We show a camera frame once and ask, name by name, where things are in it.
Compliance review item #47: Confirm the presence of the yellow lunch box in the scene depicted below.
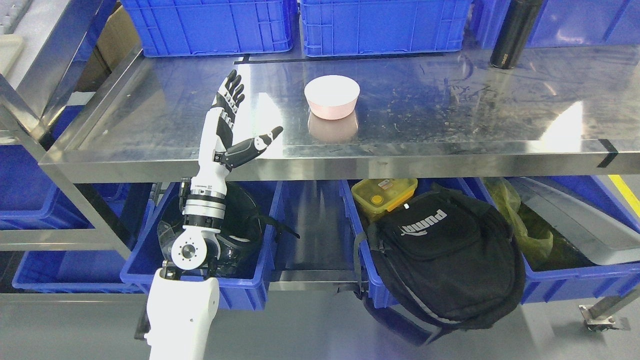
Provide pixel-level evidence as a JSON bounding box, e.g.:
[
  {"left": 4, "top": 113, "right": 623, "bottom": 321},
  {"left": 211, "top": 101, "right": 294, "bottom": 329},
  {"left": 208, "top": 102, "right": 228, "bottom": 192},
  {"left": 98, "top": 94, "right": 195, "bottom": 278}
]
[{"left": 350, "top": 178, "right": 418, "bottom": 223}]

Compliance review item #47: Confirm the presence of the blue bin under backpack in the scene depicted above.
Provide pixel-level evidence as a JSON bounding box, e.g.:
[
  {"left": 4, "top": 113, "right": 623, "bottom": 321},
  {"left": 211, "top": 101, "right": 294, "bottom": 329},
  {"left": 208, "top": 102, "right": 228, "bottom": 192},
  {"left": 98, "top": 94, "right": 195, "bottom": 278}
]
[{"left": 339, "top": 177, "right": 484, "bottom": 309}]

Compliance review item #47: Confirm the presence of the black helmet with visor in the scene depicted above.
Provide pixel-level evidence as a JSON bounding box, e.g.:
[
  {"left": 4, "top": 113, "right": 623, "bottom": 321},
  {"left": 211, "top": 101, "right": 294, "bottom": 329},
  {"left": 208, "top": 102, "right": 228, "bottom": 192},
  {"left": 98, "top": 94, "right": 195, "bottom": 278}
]
[{"left": 157, "top": 182, "right": 300, "bottom": 280}]

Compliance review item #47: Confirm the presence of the blue crate top right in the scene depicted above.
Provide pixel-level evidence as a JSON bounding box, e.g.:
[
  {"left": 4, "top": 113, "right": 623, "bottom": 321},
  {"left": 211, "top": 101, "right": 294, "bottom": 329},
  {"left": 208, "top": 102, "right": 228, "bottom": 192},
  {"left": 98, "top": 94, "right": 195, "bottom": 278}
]
[{"left": 469, "top": 0, "right": 640, "bottom": 49}]

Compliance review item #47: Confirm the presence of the black thermos bottle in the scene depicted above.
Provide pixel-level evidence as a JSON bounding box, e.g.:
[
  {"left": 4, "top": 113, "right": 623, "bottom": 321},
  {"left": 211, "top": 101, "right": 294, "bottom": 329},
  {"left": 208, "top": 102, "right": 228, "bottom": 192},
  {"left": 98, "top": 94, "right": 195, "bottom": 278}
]
[{"left": 489, "top": 0, "right": 543, "bottom": 69}]

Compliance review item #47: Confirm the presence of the grey metal tray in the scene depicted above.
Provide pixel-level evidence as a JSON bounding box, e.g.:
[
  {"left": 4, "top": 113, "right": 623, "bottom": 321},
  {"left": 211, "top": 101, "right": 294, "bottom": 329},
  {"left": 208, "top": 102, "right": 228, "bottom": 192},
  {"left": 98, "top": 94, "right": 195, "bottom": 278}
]
[{"left": 509, "top": 177, "right": 640, "bottom": 265}]

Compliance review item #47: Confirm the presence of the yellow green plastic bag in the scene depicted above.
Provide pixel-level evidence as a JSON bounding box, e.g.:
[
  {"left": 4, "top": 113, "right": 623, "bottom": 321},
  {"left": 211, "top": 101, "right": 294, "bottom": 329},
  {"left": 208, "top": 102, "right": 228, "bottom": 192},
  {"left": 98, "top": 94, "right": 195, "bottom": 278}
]
[{"left": 481, "top": 177, "right": 554, "bottom": 269}]

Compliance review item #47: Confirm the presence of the blue bin far left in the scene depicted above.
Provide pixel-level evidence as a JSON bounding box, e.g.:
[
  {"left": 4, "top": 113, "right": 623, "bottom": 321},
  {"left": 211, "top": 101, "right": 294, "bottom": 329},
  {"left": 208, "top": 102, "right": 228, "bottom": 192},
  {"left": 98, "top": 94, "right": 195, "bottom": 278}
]
[{"left": 0, "top": 145, "right": 155, "bottom": 294}]

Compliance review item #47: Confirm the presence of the blue crate top middle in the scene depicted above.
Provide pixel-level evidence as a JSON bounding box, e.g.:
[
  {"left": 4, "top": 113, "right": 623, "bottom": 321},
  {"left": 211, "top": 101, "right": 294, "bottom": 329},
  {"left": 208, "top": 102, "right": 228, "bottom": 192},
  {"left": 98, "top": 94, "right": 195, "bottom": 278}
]
[{"left": 300, "top": 0, "right": 473, "bottom": 57}]

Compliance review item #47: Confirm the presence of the blue crate top left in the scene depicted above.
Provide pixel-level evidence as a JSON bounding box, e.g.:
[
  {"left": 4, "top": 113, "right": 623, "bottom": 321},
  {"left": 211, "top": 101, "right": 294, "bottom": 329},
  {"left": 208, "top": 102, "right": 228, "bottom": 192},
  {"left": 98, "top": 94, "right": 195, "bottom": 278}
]
[{"left": 121, "top": 0, "right": 298, "bottom": 58}]

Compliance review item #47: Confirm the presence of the pink plastic bowl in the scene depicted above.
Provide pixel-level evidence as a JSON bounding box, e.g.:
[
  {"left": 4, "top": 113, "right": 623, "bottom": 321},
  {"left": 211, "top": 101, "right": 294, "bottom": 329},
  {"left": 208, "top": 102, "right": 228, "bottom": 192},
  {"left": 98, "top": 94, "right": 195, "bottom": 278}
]
[{"left": 303, "top": 74, "right": 361, "bottom": 120}]

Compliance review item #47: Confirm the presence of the black puma backpack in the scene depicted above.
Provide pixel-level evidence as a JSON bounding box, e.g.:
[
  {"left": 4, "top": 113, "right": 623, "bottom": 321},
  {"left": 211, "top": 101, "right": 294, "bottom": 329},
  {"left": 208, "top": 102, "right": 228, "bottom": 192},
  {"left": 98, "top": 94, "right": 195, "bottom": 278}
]
[{"left": 352, "top": 181, "right": 526, "bottom": 346}]

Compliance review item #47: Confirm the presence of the stainless steel table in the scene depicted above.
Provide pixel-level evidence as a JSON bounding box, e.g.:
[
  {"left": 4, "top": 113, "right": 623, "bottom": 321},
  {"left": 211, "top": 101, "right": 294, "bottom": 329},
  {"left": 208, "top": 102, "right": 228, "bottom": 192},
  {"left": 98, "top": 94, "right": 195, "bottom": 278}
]
[{"left": 0, "top": 0, "right": 640, "bottom": 331}]

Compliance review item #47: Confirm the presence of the blue crate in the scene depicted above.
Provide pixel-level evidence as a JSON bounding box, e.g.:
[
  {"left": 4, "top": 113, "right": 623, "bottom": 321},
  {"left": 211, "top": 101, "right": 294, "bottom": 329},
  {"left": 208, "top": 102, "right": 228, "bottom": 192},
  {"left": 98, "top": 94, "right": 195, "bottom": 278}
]
[
  {"left": 121, "top": 0, "right": 298, "bottom": 58},
  {"left": 469, "top": 0, "right": 640, "bottom": 49},
  {"left": 300, "top": 0, "right": 473, "bottom": 57}
]

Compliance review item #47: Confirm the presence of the blue bin under table left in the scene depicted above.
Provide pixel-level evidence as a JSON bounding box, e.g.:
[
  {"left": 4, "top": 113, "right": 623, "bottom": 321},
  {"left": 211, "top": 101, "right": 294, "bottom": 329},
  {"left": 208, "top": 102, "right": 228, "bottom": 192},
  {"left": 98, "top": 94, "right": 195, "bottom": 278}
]
[{"left": 119, "top": 181, "right": 285, "bottom": 312}]

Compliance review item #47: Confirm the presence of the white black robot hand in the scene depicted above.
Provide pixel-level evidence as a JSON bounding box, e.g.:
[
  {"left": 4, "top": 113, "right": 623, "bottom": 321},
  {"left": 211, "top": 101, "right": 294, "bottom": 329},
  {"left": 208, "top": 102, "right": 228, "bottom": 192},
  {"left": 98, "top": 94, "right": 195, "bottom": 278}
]
[{"left": 190, "top": 69, "right": 283, "bottom": 198}]

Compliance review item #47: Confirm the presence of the blue bin under table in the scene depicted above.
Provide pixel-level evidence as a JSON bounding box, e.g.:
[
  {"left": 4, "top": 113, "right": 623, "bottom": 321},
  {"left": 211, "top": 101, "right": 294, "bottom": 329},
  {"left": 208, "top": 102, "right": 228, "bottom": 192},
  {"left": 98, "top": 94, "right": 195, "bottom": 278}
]
[
  {"left": 474, "top": 175, "right": 639, "bottom": 303},
  {"left": 119, "top": 181, "right": 285, "bottom": 312}
]

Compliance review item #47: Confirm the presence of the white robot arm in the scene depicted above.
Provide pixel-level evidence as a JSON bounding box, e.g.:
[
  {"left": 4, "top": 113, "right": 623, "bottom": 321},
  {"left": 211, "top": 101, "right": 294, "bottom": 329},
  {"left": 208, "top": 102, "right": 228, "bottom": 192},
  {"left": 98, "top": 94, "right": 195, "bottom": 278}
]
[{"left": 144, "top": 175, "right": 227, "bottom": 360}]

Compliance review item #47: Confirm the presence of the blue bin under table right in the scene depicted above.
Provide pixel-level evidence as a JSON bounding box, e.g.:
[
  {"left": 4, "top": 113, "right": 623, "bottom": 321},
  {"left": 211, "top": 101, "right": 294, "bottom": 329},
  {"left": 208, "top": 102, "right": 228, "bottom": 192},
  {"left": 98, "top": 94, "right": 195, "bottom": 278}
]
[{"left": 474, "top": 175, "right": 639, "bottom": 303}]

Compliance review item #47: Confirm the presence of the cardboard box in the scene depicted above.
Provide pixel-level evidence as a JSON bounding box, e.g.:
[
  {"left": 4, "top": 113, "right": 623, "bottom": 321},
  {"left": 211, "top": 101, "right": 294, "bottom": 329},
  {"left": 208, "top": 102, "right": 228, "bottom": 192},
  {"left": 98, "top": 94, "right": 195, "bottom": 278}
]
[{"left": 74, "top": 0, "right": 141, "bottom": 92}]

